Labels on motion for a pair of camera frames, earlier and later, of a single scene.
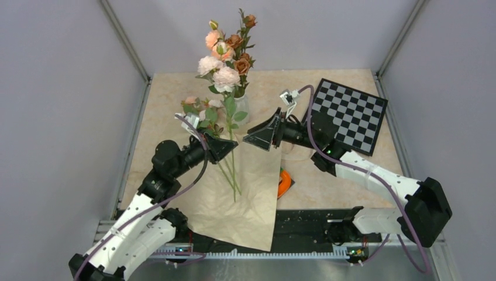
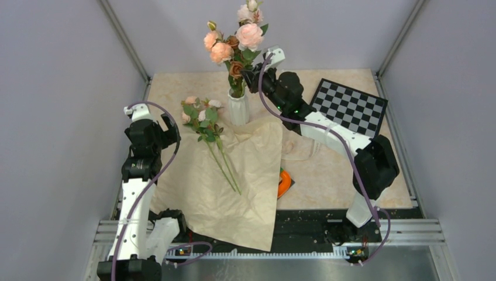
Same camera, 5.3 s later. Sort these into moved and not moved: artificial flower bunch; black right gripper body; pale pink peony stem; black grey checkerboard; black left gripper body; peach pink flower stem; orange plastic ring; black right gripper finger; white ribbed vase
Moved: black left gripper body; black right gripper finger; pale pink peony stem; black right gripper body
Not moved: orange plastic ring; white ribbed vase; peach pink flower stem; black grey checkerboard; artificial flower bunch
